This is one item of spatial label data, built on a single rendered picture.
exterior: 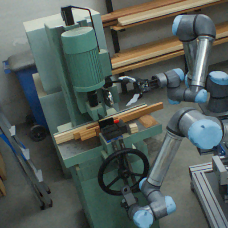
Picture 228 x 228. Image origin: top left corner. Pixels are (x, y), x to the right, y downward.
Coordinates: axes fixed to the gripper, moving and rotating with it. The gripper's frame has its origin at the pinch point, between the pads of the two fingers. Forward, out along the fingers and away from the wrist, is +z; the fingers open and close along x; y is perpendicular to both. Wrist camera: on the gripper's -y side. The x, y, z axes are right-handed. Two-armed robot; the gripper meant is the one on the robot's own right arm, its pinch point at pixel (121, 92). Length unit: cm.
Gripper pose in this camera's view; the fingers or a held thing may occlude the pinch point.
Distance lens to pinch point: 167.2
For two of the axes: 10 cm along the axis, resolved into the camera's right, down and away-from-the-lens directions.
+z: -9.2, 3.0, -2.4
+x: 2.6, 9.5, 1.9
